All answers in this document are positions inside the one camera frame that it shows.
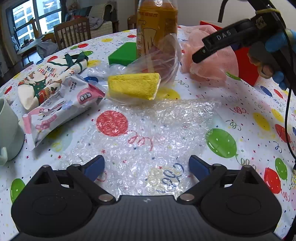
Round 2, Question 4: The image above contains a wooden chair with towel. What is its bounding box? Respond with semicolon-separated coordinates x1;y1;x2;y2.
127;15;137;30

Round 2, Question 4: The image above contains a red cardboard box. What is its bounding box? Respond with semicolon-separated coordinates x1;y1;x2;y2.
189;21;259;86

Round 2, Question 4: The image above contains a pink white snack packet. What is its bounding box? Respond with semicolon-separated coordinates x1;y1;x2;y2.
23;74;105;150

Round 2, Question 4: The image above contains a small white side table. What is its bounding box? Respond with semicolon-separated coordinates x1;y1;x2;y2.
16;36;43;67

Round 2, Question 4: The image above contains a sofa with cushions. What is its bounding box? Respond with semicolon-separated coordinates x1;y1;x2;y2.
65;1;119;38

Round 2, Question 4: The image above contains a green sponge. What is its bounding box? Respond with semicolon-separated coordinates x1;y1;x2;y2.
108;42;137;66

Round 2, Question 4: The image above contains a grey desk lamp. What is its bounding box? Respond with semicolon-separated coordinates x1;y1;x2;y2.
217;0;233;23

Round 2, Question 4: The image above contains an orange drink plastic bottle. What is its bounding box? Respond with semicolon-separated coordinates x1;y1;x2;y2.
136;1;181;86

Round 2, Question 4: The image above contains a pink mesh bath pouf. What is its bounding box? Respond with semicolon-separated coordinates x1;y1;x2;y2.
180;24;239;83

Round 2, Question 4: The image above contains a clear bubble wrap sheet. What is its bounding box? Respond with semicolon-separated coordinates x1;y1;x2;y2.
59;99;220;198

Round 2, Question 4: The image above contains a dark wooden dining chair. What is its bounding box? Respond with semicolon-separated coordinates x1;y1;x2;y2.
54;17;91;50

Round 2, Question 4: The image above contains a grey bag on floor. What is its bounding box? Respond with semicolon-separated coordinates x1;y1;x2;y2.
37;40;59;59

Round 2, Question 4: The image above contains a hand in blue glove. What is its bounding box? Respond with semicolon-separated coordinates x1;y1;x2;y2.
248;29;295;93

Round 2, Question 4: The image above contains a yellow sponge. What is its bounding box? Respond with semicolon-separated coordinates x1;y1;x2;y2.
107;73;161;100

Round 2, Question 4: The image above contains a clear plastic bag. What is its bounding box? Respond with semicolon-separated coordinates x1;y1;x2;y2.
87;34;181;105

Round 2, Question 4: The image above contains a balloon print tablecloth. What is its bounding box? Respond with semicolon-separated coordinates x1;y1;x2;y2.
1;30;295;240

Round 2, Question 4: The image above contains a Christmas print fabric bag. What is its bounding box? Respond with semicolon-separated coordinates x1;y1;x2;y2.
18;51;88;111

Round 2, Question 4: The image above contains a pale green ceramic mug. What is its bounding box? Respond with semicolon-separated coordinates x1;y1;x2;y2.
0;98;25;166

